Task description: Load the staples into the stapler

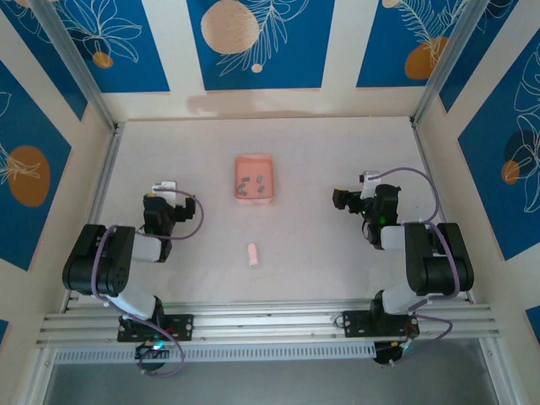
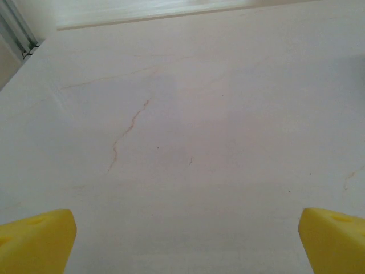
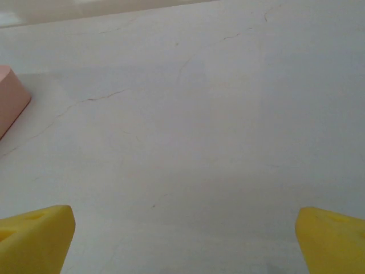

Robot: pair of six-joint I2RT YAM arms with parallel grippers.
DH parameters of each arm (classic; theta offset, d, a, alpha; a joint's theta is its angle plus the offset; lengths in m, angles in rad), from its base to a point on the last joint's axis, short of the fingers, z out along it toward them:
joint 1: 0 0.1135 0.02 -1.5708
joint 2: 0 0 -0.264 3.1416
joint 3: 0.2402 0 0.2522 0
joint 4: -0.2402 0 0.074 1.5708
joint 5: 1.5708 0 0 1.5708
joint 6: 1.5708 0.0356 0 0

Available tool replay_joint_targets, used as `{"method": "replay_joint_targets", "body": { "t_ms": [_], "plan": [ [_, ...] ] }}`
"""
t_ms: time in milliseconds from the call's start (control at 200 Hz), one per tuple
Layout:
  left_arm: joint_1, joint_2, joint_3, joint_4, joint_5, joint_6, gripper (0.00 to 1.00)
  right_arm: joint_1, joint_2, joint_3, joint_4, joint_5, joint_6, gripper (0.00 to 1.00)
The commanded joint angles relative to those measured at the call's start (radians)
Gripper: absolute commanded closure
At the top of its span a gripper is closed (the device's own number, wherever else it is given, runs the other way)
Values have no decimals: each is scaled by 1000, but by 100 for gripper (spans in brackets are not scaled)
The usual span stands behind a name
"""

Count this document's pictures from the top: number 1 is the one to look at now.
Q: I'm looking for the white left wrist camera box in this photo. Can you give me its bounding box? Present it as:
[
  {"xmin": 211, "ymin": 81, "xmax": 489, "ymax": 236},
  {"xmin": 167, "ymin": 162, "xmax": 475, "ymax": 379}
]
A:
[{"xmin": 151, "ymin": 180, "xmax": 179, "ymax": 202}]

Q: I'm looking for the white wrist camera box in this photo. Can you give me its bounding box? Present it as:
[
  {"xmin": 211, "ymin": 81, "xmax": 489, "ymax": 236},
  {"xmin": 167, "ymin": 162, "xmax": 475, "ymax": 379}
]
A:
[
  {"xmin": 151, "ymin": 180, "xmax": 179, "ymax": 202},
  {"xmin": 359, "ymin": 170, "xmax": 381, "ymax": 199}
]

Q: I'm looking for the pink plastic tray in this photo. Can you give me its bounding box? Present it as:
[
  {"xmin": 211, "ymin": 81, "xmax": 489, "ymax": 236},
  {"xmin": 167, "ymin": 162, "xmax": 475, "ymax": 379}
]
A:
[{"xmin": 234, "ymin": 154, "xmax": 278, "ymax": 207}]

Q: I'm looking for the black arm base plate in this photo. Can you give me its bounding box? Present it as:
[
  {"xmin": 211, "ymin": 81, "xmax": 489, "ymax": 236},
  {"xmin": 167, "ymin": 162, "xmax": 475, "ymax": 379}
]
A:
[
  {"xmin": 342, "ymin": 310, "xmax": 421, "ymax": 338},
  {"xmin": 116, "ymin": 314, "xmax": 196, "ymax": 343}
]

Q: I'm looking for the black controller board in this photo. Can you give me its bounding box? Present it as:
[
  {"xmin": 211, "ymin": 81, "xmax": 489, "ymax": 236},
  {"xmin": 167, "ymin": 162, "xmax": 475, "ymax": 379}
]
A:
[
  {"xmin": 373, "ymin": 339, "xmax": 419, "ymax": 367},
  {"xmin": 134, "ymin": 340, "xmax": 170, "ymax": 363}
]

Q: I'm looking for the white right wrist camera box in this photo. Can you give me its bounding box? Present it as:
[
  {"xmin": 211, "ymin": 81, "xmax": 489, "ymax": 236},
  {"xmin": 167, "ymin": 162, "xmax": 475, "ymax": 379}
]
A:
[{"xmin": 359, "ymin": 170, "xmax": 381, "ymax": 199}]

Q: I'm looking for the white slotted cable duct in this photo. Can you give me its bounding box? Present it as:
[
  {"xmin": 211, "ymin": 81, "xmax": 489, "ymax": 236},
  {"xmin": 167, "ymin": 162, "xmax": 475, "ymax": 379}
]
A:
[{"xmin": 53, "ymin": 342, "xmax": 377, "ymax": 365}]

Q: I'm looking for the aluminium frame post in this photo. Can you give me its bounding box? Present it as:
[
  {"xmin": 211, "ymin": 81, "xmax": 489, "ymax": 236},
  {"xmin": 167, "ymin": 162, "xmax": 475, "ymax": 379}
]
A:
[
  {"xmin": 409, "ymin": 0, "xmax": 487, "ymax": 127},
  {"xmin": 30, "ymin": 0, "xmax": 119, "ymax": 132}
]

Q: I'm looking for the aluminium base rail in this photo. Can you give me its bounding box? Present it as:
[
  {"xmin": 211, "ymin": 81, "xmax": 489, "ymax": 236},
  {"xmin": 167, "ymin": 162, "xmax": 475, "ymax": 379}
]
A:
[{"xmin": 35, "ymin": 300, "xmax": 494, "ymax": 348}]

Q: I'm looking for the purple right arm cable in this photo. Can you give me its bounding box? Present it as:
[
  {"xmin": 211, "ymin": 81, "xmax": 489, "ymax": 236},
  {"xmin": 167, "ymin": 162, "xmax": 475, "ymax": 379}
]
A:
[{"xmin": 366, "ymin": 167, "xmax": 455, "ymax": 343}]

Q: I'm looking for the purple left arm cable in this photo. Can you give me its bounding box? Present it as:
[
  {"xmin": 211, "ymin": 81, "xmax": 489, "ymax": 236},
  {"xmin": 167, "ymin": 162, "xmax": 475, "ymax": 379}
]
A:
[{"xmin": 90, "ymin": 189, "xmax": 206, "ymax": 376}]

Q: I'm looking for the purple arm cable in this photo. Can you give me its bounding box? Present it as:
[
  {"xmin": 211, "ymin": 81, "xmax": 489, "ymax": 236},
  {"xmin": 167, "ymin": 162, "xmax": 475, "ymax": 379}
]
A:
[
  {"xmin": 366, "ymin": 167, "xmax": 455, "ymax": 343},
  {"xmin": 90, "ymin": 189, "xmax": 206, "ymax": 376}
]

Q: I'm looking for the aluminium table edge rail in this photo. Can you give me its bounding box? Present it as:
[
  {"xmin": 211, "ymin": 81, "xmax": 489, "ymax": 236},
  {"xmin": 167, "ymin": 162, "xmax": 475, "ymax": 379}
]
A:
[
  {"xmin": 61, "ymin": 121, "xmax": 127, "ymax": 313},
  {"xmin": 411, "ymin": 121, "xmax": 474, "ymax": 304}
]

